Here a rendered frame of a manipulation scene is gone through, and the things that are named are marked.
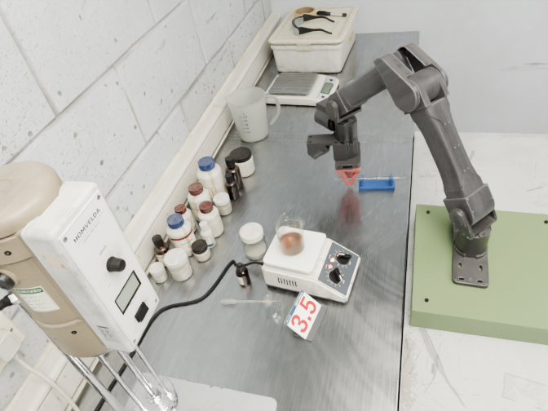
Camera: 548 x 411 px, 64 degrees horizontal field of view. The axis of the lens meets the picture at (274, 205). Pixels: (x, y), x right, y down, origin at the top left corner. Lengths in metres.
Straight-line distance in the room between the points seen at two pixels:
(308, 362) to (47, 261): 0.63
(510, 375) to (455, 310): 0.15
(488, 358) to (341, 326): 0.29
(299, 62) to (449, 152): 1.09
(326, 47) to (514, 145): 0.79
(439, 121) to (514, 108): 1.55
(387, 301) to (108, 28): 0.88
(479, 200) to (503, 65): 1.43
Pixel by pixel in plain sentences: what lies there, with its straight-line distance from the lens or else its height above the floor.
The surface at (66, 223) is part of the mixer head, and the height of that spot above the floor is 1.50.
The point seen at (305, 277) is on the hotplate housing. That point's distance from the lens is 0.99.
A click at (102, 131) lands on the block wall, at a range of 1.08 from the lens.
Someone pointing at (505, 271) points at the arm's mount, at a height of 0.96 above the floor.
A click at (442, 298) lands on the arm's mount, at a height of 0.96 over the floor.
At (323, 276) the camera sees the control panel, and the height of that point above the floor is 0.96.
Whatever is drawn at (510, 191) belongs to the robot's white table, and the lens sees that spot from 1.33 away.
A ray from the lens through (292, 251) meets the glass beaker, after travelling 0.99.
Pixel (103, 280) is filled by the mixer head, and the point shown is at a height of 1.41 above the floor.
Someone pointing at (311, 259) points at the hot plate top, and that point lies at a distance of 0.99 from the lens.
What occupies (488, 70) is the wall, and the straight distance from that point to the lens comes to 2.33.
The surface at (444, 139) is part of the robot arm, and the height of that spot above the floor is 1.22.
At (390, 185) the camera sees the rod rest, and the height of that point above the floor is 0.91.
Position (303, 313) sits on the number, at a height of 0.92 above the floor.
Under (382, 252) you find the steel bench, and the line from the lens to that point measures 1.12.
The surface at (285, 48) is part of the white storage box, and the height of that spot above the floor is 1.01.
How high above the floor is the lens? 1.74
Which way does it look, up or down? 42 degrees down
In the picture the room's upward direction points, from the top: 11 degrees counter-clockwise
